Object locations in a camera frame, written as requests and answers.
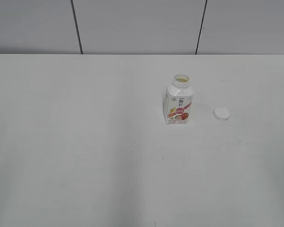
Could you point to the white yili yogurt bottle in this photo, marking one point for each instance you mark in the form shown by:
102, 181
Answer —
178, 100

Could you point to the white bottle cap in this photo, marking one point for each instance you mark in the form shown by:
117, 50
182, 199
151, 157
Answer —
221, 113

